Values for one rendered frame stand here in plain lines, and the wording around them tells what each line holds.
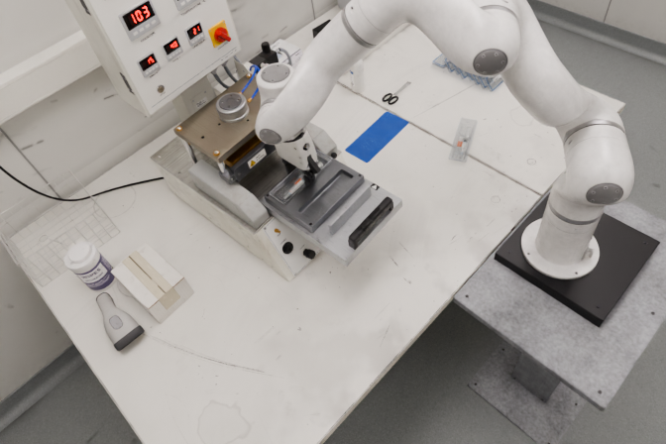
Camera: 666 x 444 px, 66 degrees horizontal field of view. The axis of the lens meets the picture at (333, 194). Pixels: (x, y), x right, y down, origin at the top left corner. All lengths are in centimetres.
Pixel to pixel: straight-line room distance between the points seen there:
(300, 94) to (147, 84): 48
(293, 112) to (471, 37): 36
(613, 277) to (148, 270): 120
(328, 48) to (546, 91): 40
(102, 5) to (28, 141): 68
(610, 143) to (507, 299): 49
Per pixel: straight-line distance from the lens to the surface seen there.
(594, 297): 142
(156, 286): 145
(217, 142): 131
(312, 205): 128
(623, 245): 153
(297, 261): 142
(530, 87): 100
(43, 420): 248
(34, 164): 184
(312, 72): 100
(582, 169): 111
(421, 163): 165
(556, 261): 142
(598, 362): 139
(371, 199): 128
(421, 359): 212
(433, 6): 90
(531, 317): 139
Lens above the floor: 198
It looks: 51 degrees down
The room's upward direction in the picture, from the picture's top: 11 degrees counter-clockwise
